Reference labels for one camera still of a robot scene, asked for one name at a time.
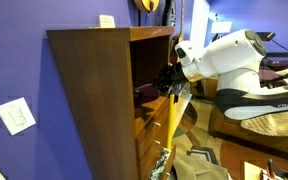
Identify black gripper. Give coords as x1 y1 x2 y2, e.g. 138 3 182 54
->
153 61 189 96

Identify maroon baseball cap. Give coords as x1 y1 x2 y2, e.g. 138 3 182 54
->
133 83 162 108

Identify brown wooden shelf cabinet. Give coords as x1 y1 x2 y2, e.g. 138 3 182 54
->
46 25 178 180

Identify yellow and black pole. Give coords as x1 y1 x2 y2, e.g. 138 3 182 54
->
166 89 180 151

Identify tan leather armchair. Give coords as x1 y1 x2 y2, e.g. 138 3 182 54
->
190 76 219 101

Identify patterned brown rug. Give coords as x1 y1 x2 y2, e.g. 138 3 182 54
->
170 99 288 180

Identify black hanging instrument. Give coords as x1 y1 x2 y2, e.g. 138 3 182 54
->
162 0 178 28

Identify tan leather sofa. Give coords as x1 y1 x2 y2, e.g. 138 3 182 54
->
208 106 288 158

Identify yellow hanging guitar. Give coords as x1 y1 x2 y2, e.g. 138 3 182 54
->
133 0 161 14

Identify white shade floor lamp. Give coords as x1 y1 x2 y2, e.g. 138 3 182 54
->
210 13 233 43

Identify small white card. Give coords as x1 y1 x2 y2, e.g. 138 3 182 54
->
98 14 116 29

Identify clutter in open drawer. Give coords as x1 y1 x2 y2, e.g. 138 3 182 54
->
149 148 172 180

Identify dark maroon round cushion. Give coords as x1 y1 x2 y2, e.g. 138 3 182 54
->
262 59 288 72

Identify cream knitted blanket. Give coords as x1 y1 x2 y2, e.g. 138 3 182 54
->
240 109 288 138

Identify black bar with orange tip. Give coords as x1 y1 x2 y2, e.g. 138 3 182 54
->
265 50 288 60

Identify small wooden table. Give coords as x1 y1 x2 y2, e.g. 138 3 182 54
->
243 161 268 180

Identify tools on wooden table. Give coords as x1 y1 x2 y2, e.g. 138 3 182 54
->
259 158 279 180

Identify white wall board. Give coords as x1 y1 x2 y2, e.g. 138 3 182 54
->
188 0 211 51

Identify black camera on tripod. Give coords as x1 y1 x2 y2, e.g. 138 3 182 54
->
257 31 276 42

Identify white light switch plate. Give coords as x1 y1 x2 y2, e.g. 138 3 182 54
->
0 97 37 137

